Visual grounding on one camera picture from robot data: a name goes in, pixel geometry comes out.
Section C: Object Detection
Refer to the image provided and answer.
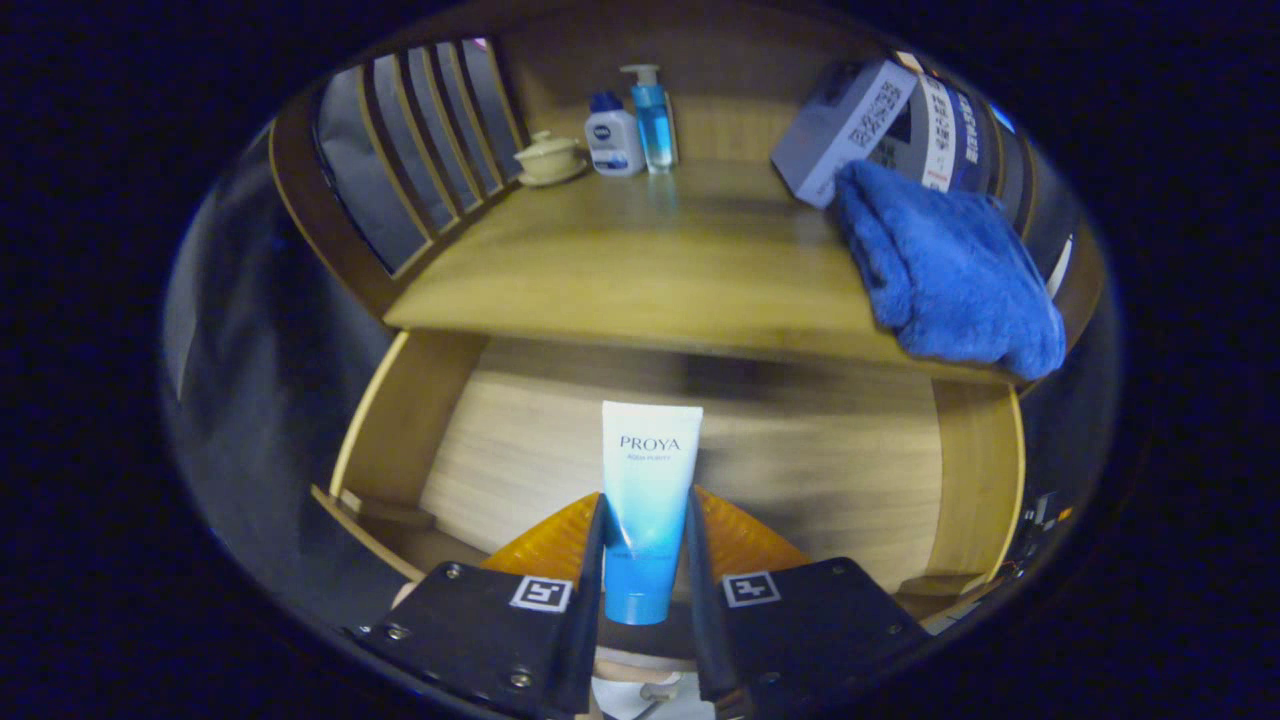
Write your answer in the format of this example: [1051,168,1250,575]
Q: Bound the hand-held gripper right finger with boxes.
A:
[684,486,936,713]

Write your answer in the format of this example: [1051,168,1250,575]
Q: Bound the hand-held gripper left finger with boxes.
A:
[345,492,608,720]

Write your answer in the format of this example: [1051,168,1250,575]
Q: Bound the wooden drawer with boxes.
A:
[310,330,1028,621]

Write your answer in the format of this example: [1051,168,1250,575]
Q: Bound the white blue cosmetic tube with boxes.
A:
[601,401,704,626]

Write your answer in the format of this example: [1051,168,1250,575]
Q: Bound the wooden countertop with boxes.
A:
[383,160,1041,386]

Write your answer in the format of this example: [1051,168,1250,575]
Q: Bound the person's leg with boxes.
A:
[590,650,701,686]

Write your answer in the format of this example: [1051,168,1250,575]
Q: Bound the black orange clamp tool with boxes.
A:
[1020,490,1076,561]

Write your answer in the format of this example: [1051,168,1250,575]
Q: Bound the black backdrop cloth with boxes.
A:
[160,38,1123,641]

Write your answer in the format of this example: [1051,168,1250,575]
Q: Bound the blue folded towel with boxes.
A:
[832,160,1067,381]

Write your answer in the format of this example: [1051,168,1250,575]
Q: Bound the beige lidded teacup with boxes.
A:
[513,130,589,188]

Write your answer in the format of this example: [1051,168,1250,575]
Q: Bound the grey leaning book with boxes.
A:
[770,57,919,210]

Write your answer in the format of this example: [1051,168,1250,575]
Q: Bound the white lotion bottle blue cap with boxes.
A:
[584,91,646,178]

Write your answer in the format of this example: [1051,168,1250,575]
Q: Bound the blue pump bottle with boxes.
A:
[620,64,679,176]

